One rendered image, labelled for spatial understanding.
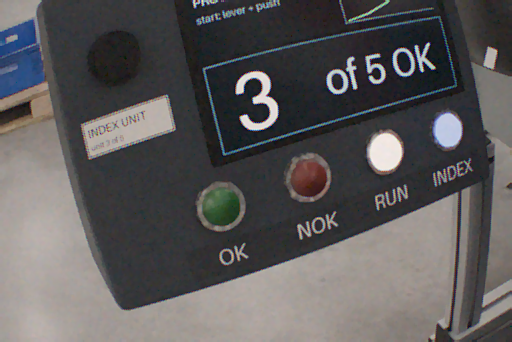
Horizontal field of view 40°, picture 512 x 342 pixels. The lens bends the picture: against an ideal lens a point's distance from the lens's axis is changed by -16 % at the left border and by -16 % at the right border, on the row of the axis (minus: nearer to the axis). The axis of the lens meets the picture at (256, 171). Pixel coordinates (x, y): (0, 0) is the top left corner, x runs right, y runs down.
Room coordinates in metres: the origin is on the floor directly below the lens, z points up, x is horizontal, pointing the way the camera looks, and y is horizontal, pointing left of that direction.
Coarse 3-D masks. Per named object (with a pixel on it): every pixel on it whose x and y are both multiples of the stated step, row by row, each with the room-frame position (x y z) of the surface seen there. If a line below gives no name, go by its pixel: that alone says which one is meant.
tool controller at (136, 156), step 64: (64, 0) 0.39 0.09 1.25; (128, 0) 0.40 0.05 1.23; (192, 0) 0.41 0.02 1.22; (256, 0) 0.41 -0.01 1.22; (320, 0) 0.42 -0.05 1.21; (384, 0) 0.44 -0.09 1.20; (448, 0) 0.45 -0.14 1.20; (64, 64) 0.38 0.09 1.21; (128, 64) 0.38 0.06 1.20; (192, 64) 0.39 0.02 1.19; (320, 64) 0.41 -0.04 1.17; (384, 64) 0.42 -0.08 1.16; (448, 64) 0.43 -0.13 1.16; (64, 128) 0.37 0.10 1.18; (128, 128) 0.38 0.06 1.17; (192, 128) 0.39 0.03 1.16; (320, 128) 0.40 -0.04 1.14; (128, 192) 0.37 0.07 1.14; (192, 192) 0.37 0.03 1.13; (256, 192) 0.38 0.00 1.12; (384, 192) 0.40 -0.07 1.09; (448, 192) 0.41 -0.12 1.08; (128, 256) 0.36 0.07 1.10; (192, 256) 0.36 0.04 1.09; (256, 256) 0.37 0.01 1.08
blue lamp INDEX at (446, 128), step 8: (440, 112) 0.42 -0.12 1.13; (448, 112) 0.42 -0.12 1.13; (432, 120) 0.42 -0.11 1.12; (440, 120) 0.42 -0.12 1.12; (448, 120) 0.42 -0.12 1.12; (456, 120) 0.42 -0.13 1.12; (432, 128) 0.42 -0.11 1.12; (440, 128) 0.41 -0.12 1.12; (448, 128) 0.41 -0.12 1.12; (456, 128) 0.42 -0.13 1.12; (432, 136) 0.42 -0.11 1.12; (440, 136) 0.41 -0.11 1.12; (448, 136) 0.41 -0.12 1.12; (456, 136) 0.41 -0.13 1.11; (440, 144) 0.41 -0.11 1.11; (448, 144) 0.41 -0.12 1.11; (456, 144) 0.42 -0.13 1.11
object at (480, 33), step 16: (464, 0) 1.02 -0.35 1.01; (480, 0) 1.01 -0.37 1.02; (496, 0) 1.00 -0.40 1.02; (464, 16) 1.00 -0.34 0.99; (480, 16) 0.99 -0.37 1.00; (496, 16) 0.98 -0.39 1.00; (464, 32) 0.99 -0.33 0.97; (480, 32) 0.98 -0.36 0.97; (496, 32) 0.97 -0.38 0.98; (480, 48) 0.96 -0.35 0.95; (496, 48) 0.95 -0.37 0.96; (480, 64) 0.95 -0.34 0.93; (496, 64) 0.94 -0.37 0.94
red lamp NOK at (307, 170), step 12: (300, 156) 0.39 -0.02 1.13; (312, 156) 0.39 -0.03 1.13; (288, 168) 0.39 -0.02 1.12; (300, 168) 0.39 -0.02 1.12; (312, 168) 0.39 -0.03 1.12; (324, 168) 0.39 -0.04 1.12; (288, 180) 0.39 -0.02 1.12; (300, 180) 0.38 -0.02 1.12; (312, 180) 0.38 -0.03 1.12; (324, 180) 0.39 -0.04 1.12; (288, 192) 0.38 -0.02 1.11; (300, 192) 0.38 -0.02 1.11; (312, 192) 0.38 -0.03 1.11; (324, 192) 0.39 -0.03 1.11
